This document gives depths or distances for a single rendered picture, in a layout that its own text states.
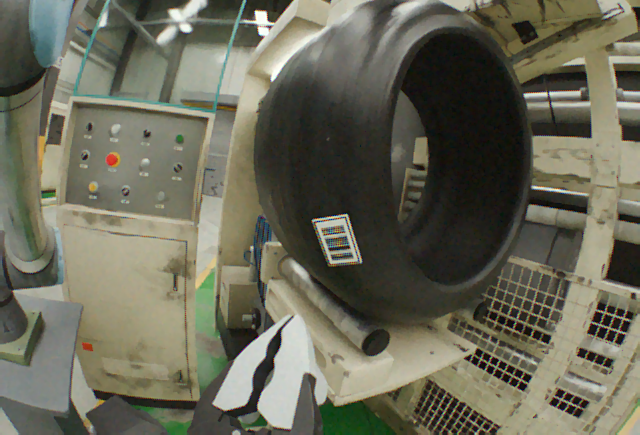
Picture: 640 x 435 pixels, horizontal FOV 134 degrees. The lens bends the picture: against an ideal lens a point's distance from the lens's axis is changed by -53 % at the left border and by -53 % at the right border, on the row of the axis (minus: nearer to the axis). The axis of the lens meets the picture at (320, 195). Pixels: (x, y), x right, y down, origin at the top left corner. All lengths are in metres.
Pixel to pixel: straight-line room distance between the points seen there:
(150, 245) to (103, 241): 0.18
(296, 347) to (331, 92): 0.24
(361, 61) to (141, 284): 0.95
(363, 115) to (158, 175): 0.81
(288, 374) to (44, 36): 0.35
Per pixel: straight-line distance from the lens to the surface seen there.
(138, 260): 1.02
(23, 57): 0.34
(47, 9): 0.31
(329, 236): 0.31
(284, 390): 0.18
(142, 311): 1.10
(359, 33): 0.35
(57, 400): 0.72
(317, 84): 0.32
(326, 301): 0.49
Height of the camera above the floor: 1.11
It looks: 3 degrees down
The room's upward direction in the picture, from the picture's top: 9 degrees clockwise
